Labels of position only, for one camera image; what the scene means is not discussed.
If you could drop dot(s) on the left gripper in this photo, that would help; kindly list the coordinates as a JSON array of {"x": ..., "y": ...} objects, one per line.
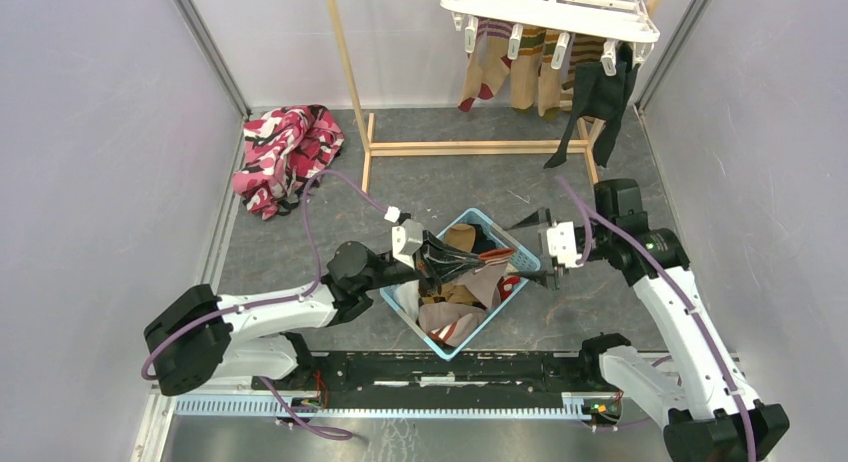
[{"x": 435, "y": 262}]

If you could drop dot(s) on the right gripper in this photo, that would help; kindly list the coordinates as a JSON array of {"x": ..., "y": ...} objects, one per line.
[{"x": 539, "y": 276}]

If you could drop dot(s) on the beige pink sock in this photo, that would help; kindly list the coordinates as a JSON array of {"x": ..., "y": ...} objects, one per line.
[{"x": 482, "y": 282}]

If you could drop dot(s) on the black sock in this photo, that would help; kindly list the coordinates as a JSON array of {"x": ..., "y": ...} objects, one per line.
[
  {"x": 586, "y": 77},
  {"x": 610, "y": 98}
]

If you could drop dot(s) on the brown striped sock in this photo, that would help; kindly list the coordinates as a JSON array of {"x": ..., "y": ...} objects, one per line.
[{"x": 584, "y": 49}]

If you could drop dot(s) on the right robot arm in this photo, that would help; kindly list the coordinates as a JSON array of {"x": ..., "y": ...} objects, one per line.
[{"x": 711, "y": 412}]

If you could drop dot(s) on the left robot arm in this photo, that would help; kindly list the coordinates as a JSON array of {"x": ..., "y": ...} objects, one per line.
[{"x": 203, "y": 336}]

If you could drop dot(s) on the wooden hanger stand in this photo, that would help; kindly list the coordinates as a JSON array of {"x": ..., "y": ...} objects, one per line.
[{"x": 374, "y": 148}]

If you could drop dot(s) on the tan ribbed sock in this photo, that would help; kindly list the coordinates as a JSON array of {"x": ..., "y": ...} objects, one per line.
[{"x": 469, "y": 238}]

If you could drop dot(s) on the navy blue sock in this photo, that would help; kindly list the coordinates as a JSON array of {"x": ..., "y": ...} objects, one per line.
[{"x": 489, "y": 237}]

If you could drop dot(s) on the red santa sock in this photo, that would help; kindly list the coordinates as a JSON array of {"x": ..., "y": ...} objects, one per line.
[{"x": 507, "y": 286}]

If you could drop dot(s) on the light blue laundry basket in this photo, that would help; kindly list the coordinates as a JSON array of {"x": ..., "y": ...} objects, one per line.
[{"x": 404, "y": 299}]

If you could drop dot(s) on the red purple striped sock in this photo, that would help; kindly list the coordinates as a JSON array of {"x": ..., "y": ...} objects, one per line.
[{"x": 488, "y": 64}]

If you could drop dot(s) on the pink camouflage cloth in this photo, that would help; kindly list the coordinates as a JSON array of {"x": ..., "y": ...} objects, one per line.
[{"x": 283, "y": 148}]

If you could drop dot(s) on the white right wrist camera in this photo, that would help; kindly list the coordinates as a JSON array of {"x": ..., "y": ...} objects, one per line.
[{"x": 559, "y": 244}]

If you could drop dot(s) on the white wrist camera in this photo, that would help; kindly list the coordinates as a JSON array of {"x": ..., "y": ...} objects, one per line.
[
  {"x": 407, "y": 236},
  {"x": 559, "y": 244}
]

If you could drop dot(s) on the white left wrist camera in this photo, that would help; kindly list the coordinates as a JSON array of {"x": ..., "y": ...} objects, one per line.
[{"x": 407, "y": 236}]

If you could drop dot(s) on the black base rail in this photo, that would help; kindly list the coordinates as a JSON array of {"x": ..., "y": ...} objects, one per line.
[{"x": 422, "y": 380}]

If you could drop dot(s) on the light blue cable tray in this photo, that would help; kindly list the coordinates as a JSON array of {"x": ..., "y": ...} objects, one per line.
[{"x": 268, "y": 406}]

